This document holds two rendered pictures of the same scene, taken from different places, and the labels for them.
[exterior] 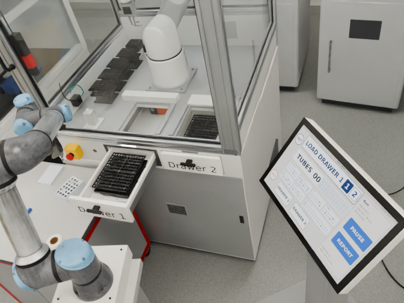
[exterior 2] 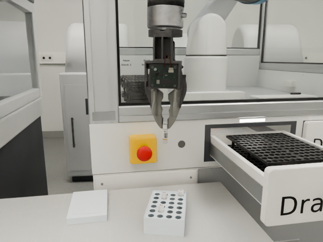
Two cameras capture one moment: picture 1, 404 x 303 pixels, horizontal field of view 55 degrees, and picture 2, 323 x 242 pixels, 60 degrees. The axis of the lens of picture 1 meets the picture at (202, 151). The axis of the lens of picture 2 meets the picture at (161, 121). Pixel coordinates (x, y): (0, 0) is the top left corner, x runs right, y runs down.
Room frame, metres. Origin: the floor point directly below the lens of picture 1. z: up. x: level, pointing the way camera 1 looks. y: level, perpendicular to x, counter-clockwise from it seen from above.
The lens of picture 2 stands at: (0.94, 1.04, 1.12)
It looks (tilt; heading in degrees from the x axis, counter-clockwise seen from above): 13 degrees down; 323
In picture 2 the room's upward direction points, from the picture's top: straight up
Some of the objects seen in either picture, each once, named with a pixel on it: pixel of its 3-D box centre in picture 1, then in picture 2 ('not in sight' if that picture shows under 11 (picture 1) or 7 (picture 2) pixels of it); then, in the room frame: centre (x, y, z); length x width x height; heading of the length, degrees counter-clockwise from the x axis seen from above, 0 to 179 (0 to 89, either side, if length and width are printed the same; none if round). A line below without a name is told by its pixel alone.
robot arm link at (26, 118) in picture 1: (29, 121); not in sight; (1.32, 0.64, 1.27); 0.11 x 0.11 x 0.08; 3
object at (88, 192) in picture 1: (122, 174); (272, 157); (1.31, 0.39, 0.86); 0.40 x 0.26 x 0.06; 153
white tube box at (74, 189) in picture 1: (70, 189); (167, 211); (1.39, 0.68, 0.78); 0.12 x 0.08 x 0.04; 136
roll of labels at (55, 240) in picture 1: (56, 243); not in sight; (1.08, 0.72, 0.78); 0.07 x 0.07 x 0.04
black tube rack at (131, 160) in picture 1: (121, 175); (275, 156); (1.31, 0.39, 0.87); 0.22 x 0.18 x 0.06; 153
